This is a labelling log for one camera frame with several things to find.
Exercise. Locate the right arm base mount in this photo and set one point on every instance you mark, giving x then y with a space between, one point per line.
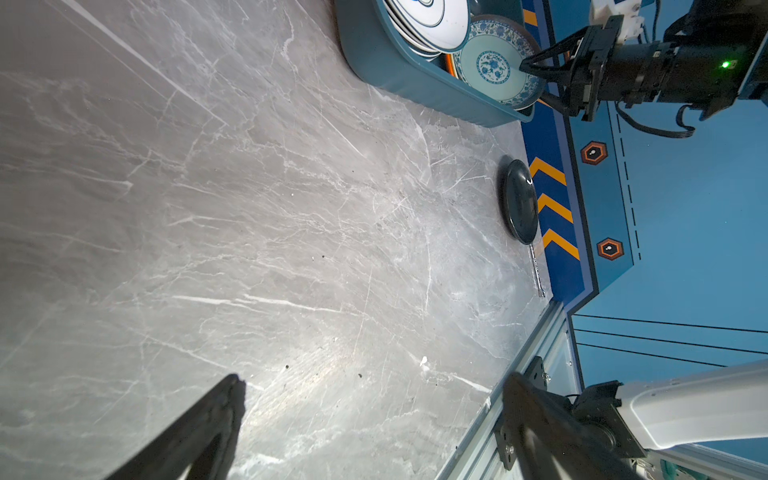
510 429

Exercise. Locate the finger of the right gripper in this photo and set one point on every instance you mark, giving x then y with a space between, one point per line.
563 105
559 62

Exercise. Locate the teal patterned plate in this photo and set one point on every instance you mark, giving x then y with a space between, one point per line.
490 61

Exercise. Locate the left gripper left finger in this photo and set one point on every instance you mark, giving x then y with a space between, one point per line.
200 444

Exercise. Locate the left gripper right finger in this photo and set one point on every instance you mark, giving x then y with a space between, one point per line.
585 438

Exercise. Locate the black plate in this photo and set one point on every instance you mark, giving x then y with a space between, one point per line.
518 200

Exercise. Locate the orange plate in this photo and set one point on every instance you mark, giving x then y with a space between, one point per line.
449 65

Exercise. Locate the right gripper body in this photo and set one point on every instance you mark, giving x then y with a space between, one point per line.
707 59

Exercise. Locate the white flower pattern plate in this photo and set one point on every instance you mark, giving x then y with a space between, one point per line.
442 25

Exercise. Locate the teal plastic bin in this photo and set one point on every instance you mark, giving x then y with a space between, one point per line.
379 56

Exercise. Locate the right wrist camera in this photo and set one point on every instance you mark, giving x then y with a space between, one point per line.
633 23

